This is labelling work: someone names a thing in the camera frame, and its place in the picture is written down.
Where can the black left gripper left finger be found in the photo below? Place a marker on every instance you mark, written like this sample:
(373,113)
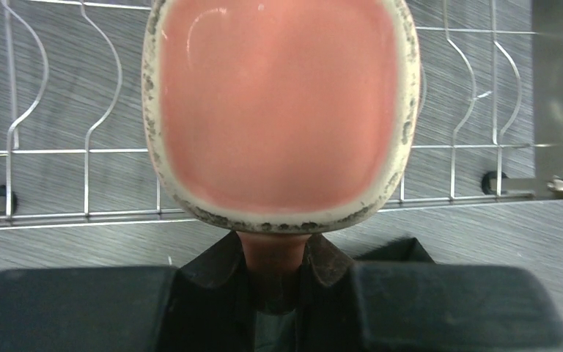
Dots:
(202,306)

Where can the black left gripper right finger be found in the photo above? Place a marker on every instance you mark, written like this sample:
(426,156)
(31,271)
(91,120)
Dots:
(353,305)

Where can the metal dish rack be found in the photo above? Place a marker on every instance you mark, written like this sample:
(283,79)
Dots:
(49,187)

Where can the black cloth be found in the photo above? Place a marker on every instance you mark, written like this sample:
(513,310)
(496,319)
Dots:
(398,250)

